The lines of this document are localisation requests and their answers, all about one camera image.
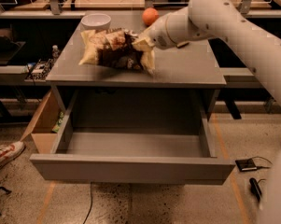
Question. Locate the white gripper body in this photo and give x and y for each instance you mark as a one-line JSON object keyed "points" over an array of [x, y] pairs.
{"points": [[158, 33]]}

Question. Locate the brown chip bag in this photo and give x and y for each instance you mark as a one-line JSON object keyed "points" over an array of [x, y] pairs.
{"points": [[113, 48]]}

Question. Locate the black handle tool on floor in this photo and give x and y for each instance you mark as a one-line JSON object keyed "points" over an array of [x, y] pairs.
{"points": [[255, 188]]}

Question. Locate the grey open drawer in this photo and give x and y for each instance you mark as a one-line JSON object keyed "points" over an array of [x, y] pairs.
{"points": [[134, 136]]}

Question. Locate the small plastic bottle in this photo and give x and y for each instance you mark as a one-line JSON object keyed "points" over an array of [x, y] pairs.
{"points": [[55, 52]]}

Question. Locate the tray of small parts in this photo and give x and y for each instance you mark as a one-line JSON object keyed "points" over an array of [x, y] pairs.
{"points": [[39, 70]]}

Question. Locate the black small device on floor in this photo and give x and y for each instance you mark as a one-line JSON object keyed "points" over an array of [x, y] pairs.
{"points": [[246, 165]]}

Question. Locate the grey counter cabinet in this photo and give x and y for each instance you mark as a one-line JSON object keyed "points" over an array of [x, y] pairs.
{"points": [[193, 67]]}

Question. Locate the white red sneaker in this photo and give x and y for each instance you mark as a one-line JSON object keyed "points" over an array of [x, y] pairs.
{"points": [[10, 152]]}

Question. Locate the green packet in box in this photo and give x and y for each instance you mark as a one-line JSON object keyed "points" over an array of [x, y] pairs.
{"points": [[58, 123]]}

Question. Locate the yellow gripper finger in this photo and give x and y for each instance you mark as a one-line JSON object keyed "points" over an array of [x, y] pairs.
{"points": [[143, 44]]}

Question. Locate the cardboard box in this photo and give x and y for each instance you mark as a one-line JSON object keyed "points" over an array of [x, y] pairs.
{"points": [[40, 128]]}

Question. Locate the white ceramic bowl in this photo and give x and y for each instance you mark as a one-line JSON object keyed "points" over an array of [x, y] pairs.
{"points": [[96, 21]]}

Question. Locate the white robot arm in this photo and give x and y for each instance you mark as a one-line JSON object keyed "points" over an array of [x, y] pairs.
{"points": [[259, 50]]}

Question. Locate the orange fruit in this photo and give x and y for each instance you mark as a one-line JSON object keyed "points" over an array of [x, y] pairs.
{"points": [[149, 15]]}

